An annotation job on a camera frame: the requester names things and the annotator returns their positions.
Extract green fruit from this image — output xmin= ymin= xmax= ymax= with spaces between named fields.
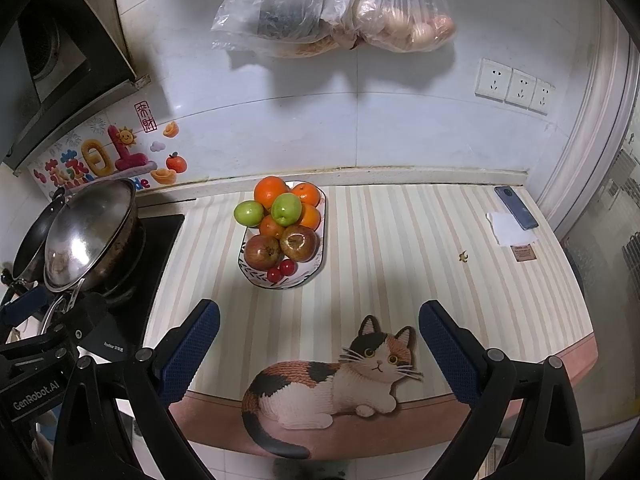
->
xmin=234 ymin=200 xmax=266 ymax=227
xmin=271 ymin=193 xmax=302 ymax=227

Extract black range hood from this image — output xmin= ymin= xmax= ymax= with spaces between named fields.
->
xmin=0 ymin=0 xmax=151 ymax=176

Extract striped table mat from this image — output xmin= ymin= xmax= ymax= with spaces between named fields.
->
xmin=142 ymin=182 xmax=599 ymax=461

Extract dark blue phone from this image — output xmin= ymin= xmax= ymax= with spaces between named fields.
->
xmin=494 ymin=185 xmax=540 ymax=231

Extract white door frame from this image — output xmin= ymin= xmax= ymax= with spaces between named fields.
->
xmin=537 ymin=10 xmax=640 ymax=231

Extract steel wok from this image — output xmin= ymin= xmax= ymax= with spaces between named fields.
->
xmin=42 ymin=180 xmax=148 ymax=336

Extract large orange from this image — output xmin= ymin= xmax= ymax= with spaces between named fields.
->
xmin=253 ymin=176 xmax=292 ymax=209

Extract medium orange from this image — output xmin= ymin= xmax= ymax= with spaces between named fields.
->
xmin=298 ymin=203 xmax=322 ymax=231
xmin=258 ymin=215 xmax=286 ymax=239

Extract calico cat shaped mat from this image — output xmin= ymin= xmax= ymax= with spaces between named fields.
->
xmin=241 ymin=315 xmax=423 ymax=460

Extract steel wok lid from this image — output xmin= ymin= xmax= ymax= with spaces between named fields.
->
xmin=44 ymin=179 xmax=138 ymax=293

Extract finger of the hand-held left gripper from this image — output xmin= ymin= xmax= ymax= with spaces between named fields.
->
xmin=0 ymin=287 xmax=51 ymax=328

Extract clear plastic bag dark contents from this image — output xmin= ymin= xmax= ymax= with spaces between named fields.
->
xmin=210 ymin=0 xmax=341 ymax=58

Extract white wall socket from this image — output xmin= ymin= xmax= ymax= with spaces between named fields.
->
xmin=474 ymin=58 xmax=513 ymax=103
xmin=528 ymin=79 xmax=557 ymax=116
xmin=505 ymin=67 xmax=537 ymax=109

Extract large colourful wall sticker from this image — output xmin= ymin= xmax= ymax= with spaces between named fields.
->
xmin=31 ymin=122 xmax=158 ymax=193

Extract red apple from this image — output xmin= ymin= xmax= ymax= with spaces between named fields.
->
xmin=244 ymin=235 xmax=282 ymax=269
xmin=279 ymin=225 xmax=319 ymax=262

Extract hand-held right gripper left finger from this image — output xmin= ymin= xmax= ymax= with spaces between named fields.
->
xmin=52 ymin=299 xmax=222 ymax=480

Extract clear plastic bag of eggs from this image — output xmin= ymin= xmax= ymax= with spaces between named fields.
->
xmin=320 ymin=0 xmax=457 ymax=53

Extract floral oval plate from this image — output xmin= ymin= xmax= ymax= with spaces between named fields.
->
xmin=237 ymin=180 xmax=327 ymax=290

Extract small mandarin with stem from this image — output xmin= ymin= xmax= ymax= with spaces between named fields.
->
xmin=291 ymin=182 xmax=321 ymax=207

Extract black frying pan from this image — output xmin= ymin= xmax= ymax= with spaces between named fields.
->
xmin=11 ymin=187 xmax=66 ymax=281

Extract red seal wall sticker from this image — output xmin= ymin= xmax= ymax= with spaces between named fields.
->
xmin=134 ymin=101 xmax=158 ymax=133

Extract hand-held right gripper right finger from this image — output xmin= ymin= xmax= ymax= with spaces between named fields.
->
xmin=418 ymin=300 xmax=586 ymax=480

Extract white paper tissue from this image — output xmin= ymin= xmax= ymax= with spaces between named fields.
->
xmin=486 ymin=211 xmax=538 ymax=247

